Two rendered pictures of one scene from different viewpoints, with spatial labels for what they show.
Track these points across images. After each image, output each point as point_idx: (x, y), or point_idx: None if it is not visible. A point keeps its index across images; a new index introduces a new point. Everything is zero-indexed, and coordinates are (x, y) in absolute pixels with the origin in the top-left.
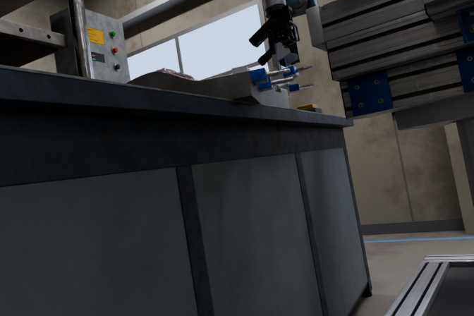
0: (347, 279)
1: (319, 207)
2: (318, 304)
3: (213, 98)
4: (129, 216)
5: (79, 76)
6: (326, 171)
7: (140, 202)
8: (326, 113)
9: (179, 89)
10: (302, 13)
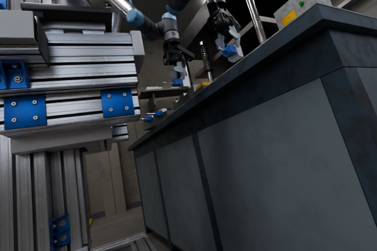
0: None
1: (218, 175)
2: (212, 240)
3: (146, 133)
4: (149, 162)
5: (136, 140)
6: (236, 140)
7: (150, 159)
8: (205, 87)
9: None
10: None
